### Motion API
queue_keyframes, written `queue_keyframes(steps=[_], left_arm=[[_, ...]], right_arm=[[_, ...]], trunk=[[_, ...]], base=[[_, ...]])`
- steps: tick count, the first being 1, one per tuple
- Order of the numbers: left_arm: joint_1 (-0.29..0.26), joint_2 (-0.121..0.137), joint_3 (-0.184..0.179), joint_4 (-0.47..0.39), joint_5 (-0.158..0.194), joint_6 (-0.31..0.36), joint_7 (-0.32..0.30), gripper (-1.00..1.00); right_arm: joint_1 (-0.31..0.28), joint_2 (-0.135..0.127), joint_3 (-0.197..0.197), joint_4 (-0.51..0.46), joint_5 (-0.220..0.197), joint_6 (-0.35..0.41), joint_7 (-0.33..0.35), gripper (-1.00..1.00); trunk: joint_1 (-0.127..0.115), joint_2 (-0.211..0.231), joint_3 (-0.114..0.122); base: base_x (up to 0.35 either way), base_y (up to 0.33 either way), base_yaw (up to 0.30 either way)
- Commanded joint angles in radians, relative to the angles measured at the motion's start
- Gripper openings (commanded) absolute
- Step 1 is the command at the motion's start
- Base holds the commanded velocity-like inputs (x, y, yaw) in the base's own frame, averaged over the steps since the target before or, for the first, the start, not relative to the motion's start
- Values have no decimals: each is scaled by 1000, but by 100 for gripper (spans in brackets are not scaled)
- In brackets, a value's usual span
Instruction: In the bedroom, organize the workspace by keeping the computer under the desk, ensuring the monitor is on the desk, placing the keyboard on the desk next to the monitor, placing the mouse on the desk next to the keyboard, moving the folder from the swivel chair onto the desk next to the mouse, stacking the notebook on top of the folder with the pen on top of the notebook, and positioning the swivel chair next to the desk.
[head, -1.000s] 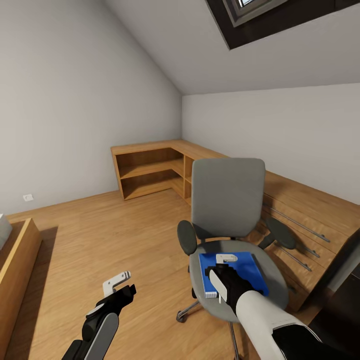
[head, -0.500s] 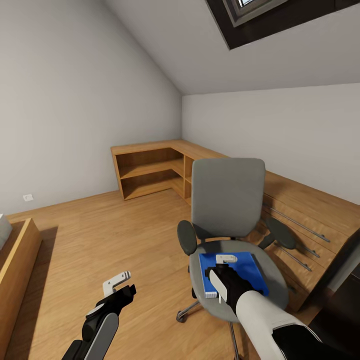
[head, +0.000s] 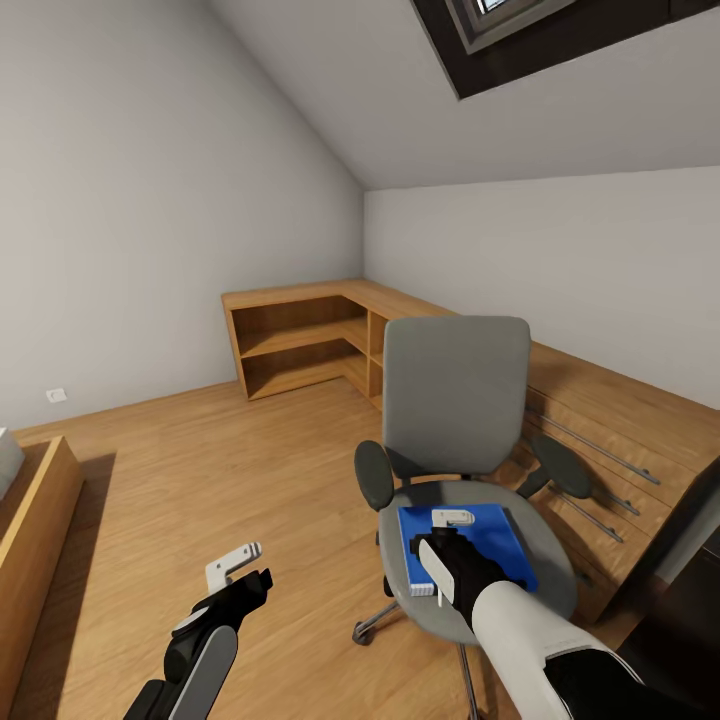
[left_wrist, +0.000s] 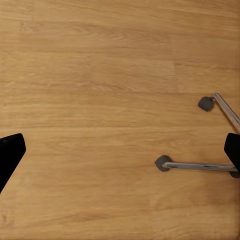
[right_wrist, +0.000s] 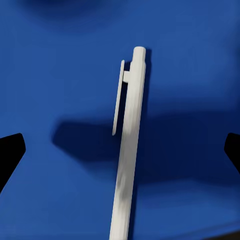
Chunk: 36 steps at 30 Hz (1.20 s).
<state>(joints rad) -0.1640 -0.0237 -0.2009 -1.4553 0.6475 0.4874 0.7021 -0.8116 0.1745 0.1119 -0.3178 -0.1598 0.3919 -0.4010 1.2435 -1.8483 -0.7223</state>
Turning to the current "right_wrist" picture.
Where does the pen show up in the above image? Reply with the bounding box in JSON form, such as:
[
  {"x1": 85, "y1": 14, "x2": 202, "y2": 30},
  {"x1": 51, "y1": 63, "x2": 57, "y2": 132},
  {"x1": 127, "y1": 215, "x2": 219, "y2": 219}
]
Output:
[{"x1": 110, "y1": 46, "x2": 146, "y2": 240}]

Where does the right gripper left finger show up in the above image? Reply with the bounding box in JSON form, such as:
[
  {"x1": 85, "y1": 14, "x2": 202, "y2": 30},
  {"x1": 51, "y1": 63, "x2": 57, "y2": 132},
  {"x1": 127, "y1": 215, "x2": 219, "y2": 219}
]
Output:
[{"x1": 0, "y1": 133, "x2": 26, "y2": 193}]

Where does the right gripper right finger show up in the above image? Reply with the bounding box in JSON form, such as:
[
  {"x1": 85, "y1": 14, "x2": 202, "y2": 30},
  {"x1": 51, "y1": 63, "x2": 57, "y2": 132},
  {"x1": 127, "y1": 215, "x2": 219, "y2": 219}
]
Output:
[{"x1": 224, "y1": 133, "x2": 240, "y2": 173}]

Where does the folder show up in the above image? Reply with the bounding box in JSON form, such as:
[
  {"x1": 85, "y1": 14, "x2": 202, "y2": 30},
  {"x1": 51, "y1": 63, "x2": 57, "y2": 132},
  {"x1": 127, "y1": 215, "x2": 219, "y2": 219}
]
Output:
[{"x1": 0, "y1": 0, "x2": 240, "y2": 240}]

